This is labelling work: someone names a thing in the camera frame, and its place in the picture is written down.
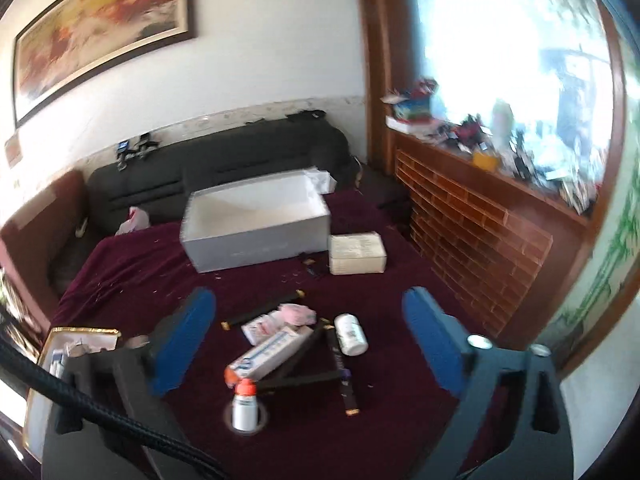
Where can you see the white plastic bag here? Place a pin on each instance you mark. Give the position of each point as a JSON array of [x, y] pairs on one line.
[[137, 220]]

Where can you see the small beige box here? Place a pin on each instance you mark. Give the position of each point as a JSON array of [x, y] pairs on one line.
[[362, 253]]

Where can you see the large grey white box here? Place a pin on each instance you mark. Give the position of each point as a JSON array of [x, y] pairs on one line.
[[253, 221]]

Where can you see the red label white bottle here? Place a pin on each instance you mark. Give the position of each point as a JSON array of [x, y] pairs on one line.
[[260, 329]]

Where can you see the green label white pill bottle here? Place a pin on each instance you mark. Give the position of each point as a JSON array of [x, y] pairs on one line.
[[350, 335]]

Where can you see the purple tip black marker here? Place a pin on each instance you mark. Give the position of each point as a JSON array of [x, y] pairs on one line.
[[265, 386]]

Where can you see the black pen gold cap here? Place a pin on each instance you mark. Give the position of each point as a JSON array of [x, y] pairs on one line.
[[262, 309]]

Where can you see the orange cap white bottle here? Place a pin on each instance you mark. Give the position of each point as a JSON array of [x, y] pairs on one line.
[[244, 414]]

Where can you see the wooden windowsill cabinet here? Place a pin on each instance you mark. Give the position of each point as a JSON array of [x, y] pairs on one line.
[[505, 120]]

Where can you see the framed painting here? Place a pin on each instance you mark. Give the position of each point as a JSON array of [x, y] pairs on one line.
[[70, 41]]

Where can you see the brown tape roll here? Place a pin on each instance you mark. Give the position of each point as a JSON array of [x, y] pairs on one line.
[[245, 420]]

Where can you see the gold rimmed white tray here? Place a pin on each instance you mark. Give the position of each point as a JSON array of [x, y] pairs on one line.
[[52, 359]]

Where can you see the black marker orange end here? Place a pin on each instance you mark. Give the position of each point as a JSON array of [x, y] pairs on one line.
[[348, 395]]

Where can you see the black marker yellow end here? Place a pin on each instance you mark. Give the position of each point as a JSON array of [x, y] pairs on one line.
[[288, 368]]

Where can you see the maroon bed cover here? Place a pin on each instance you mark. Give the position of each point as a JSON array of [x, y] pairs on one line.
[[131, 281]]

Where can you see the orange blue ointment box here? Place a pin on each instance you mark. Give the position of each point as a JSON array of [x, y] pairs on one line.
[[260, 361]]

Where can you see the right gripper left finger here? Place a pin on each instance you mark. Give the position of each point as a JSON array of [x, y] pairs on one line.
[[108, 419]]

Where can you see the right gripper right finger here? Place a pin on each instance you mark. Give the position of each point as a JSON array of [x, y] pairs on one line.
[[471, 368]]

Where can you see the black sofa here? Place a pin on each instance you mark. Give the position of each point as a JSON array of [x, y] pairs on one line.
[[162, 182]]

